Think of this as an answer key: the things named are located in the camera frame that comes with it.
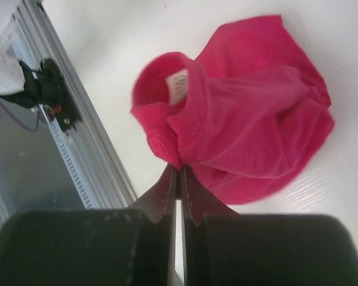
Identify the aluminium mounting rail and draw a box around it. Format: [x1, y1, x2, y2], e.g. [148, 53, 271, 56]
[13, 1, 137, 209]

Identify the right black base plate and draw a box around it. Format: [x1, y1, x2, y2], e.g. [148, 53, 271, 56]
[3, 58, 82, 132]

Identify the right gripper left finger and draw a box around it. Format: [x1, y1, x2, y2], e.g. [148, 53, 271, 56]
[130, 165, 177, 285]

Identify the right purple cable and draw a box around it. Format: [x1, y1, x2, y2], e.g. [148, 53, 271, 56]
[0, 91, 53, 133]

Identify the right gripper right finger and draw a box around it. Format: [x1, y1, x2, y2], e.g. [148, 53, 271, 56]
[180, 166, 237, 285]

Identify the white slotted cable duct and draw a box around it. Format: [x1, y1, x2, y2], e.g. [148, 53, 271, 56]
[40, 105, 99, 209]

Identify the pink t shirt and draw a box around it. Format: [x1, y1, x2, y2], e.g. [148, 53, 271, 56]
[131, 15, 335, 204]

